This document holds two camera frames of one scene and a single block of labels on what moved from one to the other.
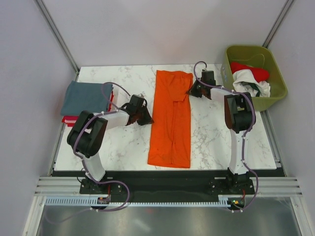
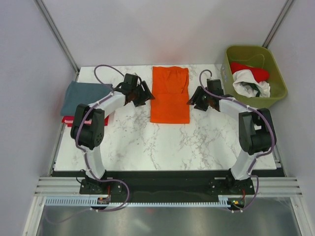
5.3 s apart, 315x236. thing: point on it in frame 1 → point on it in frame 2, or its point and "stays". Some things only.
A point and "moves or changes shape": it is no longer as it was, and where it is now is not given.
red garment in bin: [260, 74] stays
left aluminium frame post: [45, 12] stays
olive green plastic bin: [259, 56] stays
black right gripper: [192, 91] → [199, 92]
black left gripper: [147, 119] → [146, 95]
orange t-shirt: [169, 142] moves or changes shape
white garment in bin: [244, 81] stays
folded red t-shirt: [71, 121] stays
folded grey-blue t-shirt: [79, 96] stays
